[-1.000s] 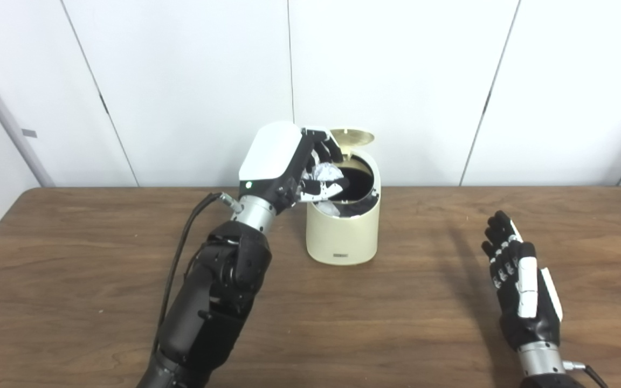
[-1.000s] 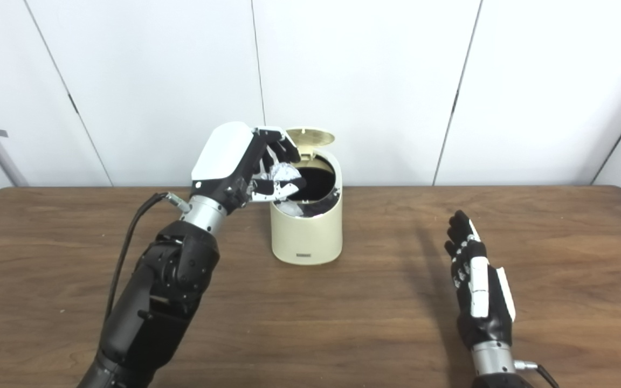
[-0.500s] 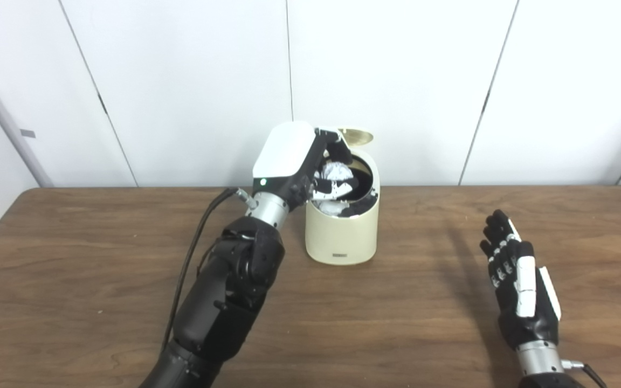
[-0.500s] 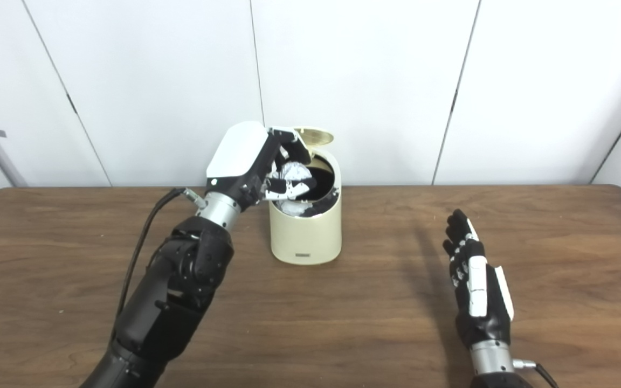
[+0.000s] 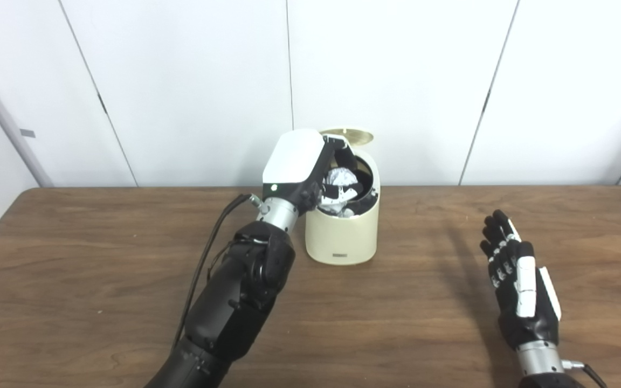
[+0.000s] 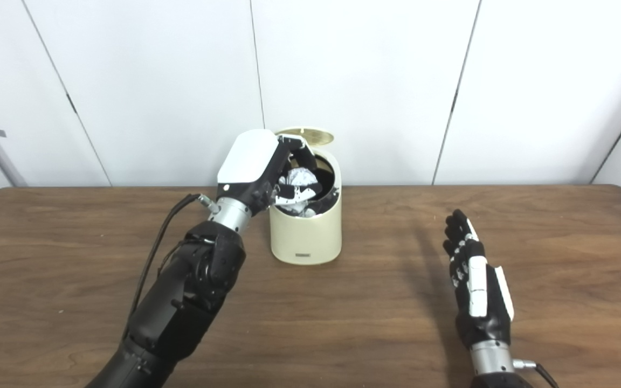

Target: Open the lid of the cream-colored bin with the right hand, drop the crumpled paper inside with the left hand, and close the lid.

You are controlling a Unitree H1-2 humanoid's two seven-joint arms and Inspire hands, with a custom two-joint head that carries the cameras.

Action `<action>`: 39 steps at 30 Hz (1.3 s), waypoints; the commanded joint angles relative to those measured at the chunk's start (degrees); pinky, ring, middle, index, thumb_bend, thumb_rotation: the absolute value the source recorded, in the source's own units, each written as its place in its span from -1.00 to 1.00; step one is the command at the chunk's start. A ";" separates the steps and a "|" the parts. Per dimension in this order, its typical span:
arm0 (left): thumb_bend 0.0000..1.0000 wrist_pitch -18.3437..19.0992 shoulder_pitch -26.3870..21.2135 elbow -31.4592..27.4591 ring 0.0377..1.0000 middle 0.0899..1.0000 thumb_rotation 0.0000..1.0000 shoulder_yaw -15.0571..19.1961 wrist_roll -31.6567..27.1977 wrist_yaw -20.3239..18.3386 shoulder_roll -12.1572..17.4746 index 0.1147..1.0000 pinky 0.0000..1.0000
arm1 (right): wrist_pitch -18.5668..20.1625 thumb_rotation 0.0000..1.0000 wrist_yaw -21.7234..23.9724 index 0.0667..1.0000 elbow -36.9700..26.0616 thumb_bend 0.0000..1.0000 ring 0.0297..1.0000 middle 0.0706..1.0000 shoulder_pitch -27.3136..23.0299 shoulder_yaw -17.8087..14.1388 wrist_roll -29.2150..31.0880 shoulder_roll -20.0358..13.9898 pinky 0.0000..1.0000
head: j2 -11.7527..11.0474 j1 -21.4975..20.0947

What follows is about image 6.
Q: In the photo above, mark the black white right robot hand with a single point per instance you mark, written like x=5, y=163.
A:
x=483, y=326

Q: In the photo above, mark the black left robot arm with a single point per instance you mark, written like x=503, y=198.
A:
x=192, y=291

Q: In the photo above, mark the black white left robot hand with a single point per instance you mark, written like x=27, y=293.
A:
x=248, y=159

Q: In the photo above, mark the cream-colored lidded bin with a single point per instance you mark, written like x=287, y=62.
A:
x=305, y=237

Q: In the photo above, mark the white paper ball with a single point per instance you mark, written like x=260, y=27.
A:
x=301, y=177

